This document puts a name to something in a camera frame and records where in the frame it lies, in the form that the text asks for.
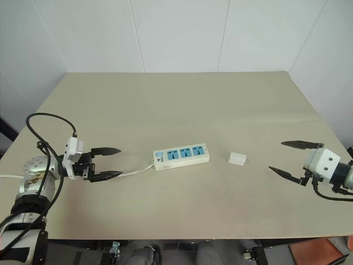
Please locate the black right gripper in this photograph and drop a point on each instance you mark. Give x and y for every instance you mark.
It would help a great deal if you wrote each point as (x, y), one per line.
(313, 176)

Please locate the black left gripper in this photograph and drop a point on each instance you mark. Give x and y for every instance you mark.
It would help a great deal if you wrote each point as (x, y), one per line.
(84, 168)

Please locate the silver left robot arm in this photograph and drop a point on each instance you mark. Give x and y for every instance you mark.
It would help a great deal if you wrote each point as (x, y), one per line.
(33, 165)

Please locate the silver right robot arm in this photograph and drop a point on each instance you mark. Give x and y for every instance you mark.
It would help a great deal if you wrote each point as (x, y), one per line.
(342, 172)

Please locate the white plug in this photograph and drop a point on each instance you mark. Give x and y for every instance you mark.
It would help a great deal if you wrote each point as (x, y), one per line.
(237, 158)

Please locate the white blue power strip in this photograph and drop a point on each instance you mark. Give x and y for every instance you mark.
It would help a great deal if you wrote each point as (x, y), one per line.
(180, 156)

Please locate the dark object beside table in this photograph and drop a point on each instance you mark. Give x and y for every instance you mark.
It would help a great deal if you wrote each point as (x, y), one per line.
(350, 153)

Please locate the small black teal clamp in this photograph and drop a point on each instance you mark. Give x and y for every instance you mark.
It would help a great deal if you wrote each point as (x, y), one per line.
(114, 247)

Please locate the orange red floor object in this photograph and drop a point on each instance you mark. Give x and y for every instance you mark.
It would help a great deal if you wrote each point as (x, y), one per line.
(311, 249)

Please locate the dark grey rounded shape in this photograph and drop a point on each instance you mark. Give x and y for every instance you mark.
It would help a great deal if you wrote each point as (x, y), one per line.
(143, 255)

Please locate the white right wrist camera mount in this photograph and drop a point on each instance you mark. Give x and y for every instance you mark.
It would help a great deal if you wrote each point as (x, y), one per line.
(322, 161)

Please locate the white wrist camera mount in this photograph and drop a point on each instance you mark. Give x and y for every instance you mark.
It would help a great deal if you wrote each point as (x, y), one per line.
(70, 150)
(322, 161)

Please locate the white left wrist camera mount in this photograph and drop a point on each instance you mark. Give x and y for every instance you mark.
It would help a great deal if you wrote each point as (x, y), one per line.
(70, 150)

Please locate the black frame beside table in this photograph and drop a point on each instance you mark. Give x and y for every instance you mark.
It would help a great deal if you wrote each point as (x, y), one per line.
(7, 132)

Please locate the small black bracket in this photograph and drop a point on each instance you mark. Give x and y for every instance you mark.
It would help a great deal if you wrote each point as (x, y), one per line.
(248, 254)

